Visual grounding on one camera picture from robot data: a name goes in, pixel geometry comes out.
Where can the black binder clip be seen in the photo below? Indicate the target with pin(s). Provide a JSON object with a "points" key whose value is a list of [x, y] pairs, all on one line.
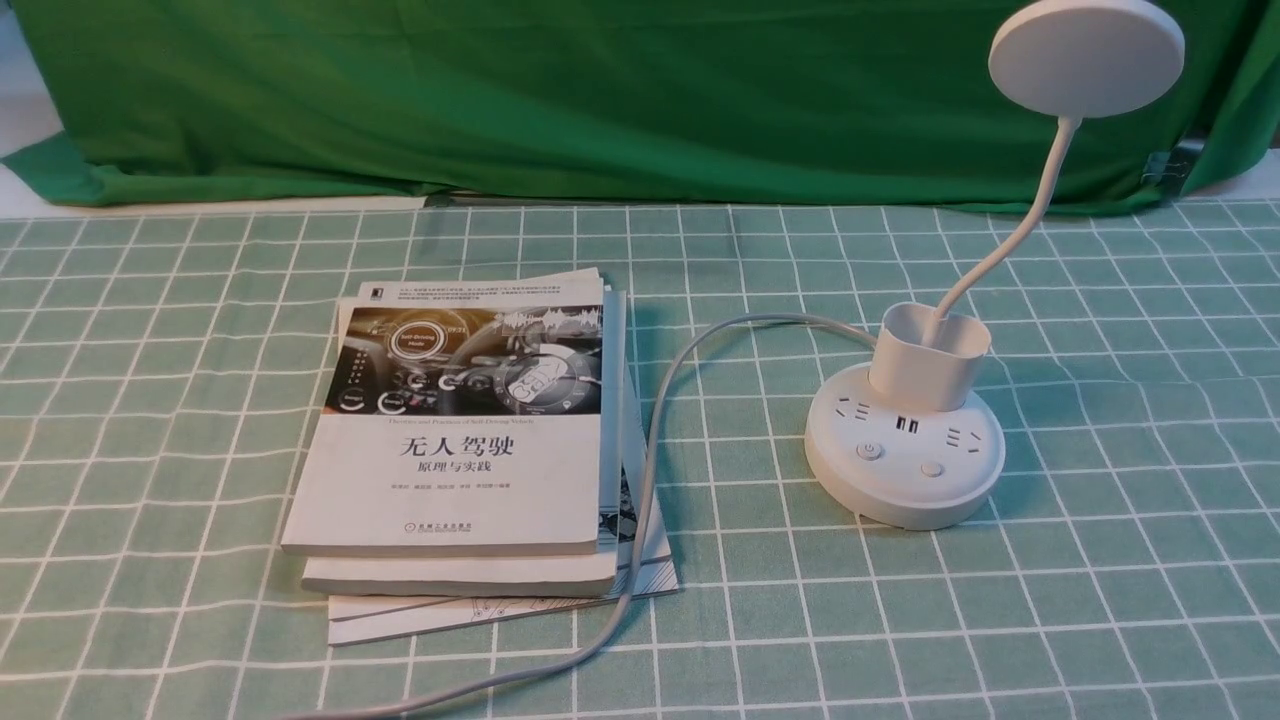
{"points": [[1168, 172]]}

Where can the white desk lamp with sockets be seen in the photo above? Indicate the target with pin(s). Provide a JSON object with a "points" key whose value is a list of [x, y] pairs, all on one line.
{"points": [[904, 439]]}

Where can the green backdrop cloth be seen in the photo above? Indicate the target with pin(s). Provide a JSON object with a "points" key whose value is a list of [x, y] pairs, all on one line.
{"points": [[771, 102]]}

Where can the green checkered tablecloth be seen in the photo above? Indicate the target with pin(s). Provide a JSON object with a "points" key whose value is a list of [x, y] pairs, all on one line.
{"points": [[161, 376]]}

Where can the bottom white booklet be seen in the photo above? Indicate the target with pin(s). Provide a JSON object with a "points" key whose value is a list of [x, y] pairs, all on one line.
{"points": [[355, 620]]}

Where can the top book self-driving cover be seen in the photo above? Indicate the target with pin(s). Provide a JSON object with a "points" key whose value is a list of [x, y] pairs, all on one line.
{"points": [[450, 470]]}

